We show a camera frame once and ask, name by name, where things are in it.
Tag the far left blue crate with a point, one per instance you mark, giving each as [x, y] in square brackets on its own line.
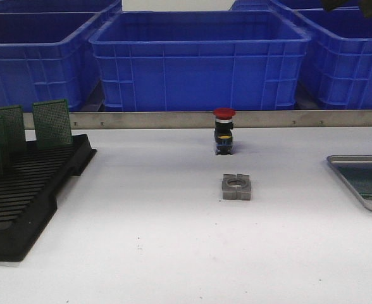
[56, 6]

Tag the right blue plastic crate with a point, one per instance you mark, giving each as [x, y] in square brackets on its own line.
[337, 68]

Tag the silver metal tray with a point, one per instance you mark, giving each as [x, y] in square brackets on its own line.
[335, 160]

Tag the red emergency stop button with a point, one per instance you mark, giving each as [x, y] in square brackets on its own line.
[223, 130]

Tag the grey metal clamp block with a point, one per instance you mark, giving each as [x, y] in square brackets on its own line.
[236, 187]

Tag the centre blue plastic crate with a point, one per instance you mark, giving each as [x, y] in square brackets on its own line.
[199, 61]

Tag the blue plastic crate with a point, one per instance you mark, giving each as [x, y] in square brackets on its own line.
[199, 61]
[337, 68]
[47, 56]

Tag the left blue plastic crate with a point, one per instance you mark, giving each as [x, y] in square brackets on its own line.
[47, 56]

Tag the steel shelf rail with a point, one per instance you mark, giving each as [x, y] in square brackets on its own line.
[205, 119]

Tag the black slotted board rack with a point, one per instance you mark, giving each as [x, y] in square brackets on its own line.
[28, 191]

